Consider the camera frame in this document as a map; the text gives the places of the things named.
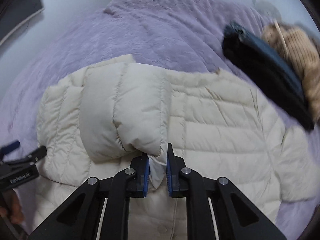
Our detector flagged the beige quilted down jacket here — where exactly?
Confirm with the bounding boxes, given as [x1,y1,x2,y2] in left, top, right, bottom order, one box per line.
[33,55,319,239]

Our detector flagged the person left hand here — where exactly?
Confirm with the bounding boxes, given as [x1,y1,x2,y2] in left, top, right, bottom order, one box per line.
[1,190,24,224]

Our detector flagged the folded black garment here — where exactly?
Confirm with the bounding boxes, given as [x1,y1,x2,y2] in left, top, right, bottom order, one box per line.
[222,34,315,131]

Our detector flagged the purple embossed bed blanket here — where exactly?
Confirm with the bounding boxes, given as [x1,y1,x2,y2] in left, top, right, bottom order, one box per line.
[0,0,320,240]

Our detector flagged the folded blue jeans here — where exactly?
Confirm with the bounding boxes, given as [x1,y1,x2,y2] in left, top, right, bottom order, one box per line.
[223,21,307,100]

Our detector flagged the striped beige garment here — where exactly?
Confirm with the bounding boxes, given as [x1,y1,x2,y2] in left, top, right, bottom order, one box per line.
[261,21,319,123]

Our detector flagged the wall mounted curved monitor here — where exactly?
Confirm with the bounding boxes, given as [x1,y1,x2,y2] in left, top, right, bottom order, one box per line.
[1,0,44,45]

